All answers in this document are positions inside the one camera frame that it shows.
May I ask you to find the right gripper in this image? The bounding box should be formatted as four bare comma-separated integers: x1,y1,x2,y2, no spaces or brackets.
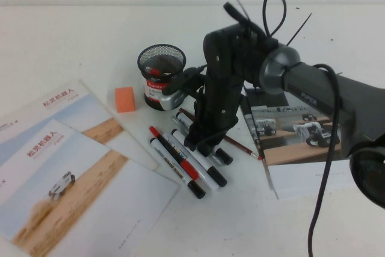
183,75,244,157

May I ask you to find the red and black pen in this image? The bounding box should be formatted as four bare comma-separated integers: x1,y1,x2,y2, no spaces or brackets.
149,125,200,180

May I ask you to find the slim white pen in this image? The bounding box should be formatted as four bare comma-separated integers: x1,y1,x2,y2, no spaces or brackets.
164,130,219,192

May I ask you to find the black mesh pen holder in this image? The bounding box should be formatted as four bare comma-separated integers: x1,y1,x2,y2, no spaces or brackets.
137,43,187,110

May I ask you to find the dark red pencil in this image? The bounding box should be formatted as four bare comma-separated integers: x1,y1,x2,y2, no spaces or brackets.
179,107,262,161

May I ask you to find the printed white marker black cap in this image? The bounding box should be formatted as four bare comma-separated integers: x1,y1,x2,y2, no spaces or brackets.
149,137,207,200

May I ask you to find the brochure with grey edge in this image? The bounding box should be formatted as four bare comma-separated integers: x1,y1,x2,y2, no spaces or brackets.
240,100,279,200

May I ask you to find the classroom photo brochure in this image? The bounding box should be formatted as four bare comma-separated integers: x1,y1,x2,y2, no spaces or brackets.
240,87,359,200

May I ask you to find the orange rectangular block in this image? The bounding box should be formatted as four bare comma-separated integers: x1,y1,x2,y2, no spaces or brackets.
115,86,137,114

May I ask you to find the desert brochure with robot vehicle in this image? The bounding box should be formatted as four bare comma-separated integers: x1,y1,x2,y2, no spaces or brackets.
0,118,182,257

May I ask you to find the desert brochure without vehicle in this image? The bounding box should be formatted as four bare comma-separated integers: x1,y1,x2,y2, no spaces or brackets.
0,78,160,172

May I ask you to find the thin zip tie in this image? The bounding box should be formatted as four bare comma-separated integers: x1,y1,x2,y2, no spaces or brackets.
285,15,310,48
234,0,252,25

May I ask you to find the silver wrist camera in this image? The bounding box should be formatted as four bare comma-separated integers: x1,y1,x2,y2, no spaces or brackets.
159,82,189,111

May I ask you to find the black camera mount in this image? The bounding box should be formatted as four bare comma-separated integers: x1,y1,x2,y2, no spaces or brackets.
166,66,208,97

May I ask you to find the black camera cable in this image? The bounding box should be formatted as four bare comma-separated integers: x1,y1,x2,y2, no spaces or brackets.
188,0,343,257

